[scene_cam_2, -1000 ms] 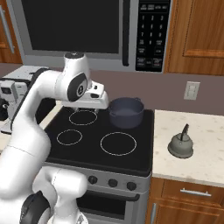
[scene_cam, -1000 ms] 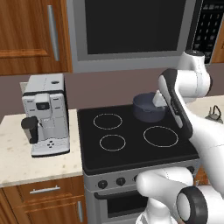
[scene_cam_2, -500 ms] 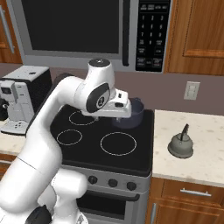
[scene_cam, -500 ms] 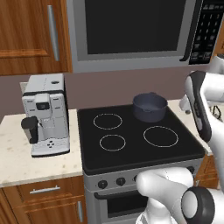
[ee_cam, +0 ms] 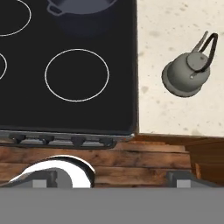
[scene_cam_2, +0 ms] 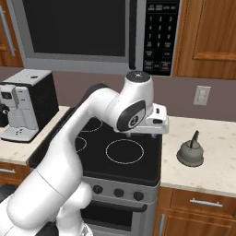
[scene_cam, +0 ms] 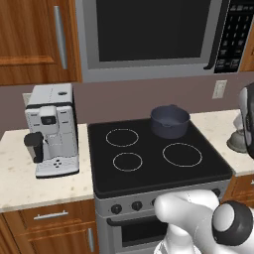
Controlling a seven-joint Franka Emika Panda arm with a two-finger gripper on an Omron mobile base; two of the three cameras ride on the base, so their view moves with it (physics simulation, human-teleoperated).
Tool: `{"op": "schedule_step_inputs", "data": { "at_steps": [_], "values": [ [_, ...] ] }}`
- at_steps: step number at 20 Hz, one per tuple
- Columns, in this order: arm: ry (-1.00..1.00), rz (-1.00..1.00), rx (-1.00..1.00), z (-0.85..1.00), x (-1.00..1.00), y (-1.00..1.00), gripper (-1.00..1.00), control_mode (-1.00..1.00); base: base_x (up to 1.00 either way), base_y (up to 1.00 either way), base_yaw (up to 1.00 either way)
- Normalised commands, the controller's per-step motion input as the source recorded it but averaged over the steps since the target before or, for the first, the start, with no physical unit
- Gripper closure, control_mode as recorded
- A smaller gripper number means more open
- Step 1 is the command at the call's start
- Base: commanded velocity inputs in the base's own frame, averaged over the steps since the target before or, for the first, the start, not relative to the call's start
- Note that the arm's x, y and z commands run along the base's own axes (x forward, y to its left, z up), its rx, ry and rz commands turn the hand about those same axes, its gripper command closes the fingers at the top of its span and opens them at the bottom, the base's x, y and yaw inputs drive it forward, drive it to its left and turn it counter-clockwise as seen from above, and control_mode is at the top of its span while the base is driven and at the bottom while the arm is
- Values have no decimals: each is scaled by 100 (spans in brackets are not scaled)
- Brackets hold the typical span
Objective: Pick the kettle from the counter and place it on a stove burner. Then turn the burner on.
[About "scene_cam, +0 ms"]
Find silver oven door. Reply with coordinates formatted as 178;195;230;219
104;213;171;254

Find silver cupboard door handle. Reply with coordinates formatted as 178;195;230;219
54;5;69;70

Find silver base cupboard handle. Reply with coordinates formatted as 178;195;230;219
86;227;96;254

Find wooden wall cupboard door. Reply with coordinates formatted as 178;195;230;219
238;31;254;72
0;0;82;86

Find silver black microwave oven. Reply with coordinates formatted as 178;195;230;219
75;0;248;83

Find white wall socket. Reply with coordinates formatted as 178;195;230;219
211;79;228;100
22;92;33;107

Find white coffee machine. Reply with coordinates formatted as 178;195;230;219
23;82;80;180

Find black oven door handle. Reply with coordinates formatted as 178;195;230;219
105;213;163;228

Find wooden base cupboard door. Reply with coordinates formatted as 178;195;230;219
12;220;100;254

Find black hob stove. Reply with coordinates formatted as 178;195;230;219
86;117;234;254

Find black microwave handle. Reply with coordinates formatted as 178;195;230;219
203;0;231;70

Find wooden drawer front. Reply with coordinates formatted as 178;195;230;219
2;198;97;236
230;174;254;203

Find dark blue pot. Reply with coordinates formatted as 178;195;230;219
150;104;191;140

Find silver drawer handle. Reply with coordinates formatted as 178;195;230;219
33;210;69;221

